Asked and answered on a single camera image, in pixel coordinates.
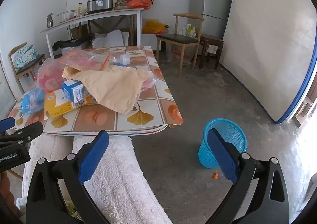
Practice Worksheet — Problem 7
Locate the wooden chair black seat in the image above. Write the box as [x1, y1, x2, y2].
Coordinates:
[156, 13, 206, 77]

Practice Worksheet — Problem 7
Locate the clear zip bag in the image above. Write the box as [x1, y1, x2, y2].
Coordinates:
[58, 50, 111, 71]

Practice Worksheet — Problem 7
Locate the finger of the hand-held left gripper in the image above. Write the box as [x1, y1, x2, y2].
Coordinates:
[0, 122, 44, 143]
[0, 117, 16, 136]

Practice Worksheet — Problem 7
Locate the red snack bag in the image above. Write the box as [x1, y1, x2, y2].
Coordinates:
[37, 58, 68, 94]

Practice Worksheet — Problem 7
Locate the white sack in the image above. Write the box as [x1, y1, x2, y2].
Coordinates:
[93, 30, 129, 49]

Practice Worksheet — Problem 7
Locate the beige cloth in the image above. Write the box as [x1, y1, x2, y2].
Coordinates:
[62, 66, 153, 115]

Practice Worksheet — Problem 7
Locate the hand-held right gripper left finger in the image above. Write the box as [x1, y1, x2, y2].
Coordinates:
[26, 130, 117, 224]

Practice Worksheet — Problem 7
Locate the blue floral cushion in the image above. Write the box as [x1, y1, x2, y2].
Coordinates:
[12, 44, 37, 71]

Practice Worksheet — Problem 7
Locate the clear plastic sack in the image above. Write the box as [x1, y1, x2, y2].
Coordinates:
[166, 41, 196, 63]

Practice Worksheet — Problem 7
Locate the blue tissue packet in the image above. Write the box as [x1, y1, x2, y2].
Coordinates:
[20, 88, 46, 115]

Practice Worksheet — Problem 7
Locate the silver rice cooker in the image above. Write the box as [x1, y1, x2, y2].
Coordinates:
[87, 0, 114, 14]

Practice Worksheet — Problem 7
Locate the black bag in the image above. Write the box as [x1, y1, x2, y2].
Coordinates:
[53, 38, 92, 51]

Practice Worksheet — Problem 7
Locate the white bag green print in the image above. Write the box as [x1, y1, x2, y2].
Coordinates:
[182, 23, 199, 39]

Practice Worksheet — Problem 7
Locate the yellow white medicine box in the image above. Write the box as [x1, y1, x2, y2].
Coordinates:
[43, 90, 97, 119]

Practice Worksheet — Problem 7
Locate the blue plastic wastebasket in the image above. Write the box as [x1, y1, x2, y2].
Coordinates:
[198, 118, 247, 168]

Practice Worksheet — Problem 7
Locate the dark wooden stool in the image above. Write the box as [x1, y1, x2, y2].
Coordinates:
[198, 33, 224, 70]

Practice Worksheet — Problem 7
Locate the glass bowl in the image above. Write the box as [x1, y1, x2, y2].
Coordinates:
[56, 10, 77, 23]

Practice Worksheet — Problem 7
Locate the small clear plastic bottle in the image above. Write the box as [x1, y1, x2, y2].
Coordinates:
[110, 54, 131, 65]

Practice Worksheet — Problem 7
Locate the white mattress blue edge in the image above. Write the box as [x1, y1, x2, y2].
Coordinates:
[219, 0, 317, 125]

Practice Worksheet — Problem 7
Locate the cardboard box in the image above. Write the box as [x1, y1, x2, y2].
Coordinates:
[71, 23, 90, 40]

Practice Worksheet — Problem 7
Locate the table with patterned cloth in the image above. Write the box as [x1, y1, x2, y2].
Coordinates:
[5, 46, 184, 136]

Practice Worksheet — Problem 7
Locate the white side table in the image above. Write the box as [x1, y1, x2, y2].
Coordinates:
[40, 7, 145, 58]

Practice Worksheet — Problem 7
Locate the orange plastic bag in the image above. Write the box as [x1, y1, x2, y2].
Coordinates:
[127, 0, 156, 9]

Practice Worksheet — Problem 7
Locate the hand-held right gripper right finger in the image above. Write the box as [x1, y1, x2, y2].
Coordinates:
[207, 128, 290, 224]

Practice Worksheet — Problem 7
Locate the white fluffy towel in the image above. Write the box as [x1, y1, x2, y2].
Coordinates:
[16, 135, 174, 224]

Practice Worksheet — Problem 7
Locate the small blue white box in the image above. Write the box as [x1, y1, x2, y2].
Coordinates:
[61, 79, 93, 109]

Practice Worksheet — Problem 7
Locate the yellow plastic bag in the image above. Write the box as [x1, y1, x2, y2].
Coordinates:
[142, 20, 170, 35]

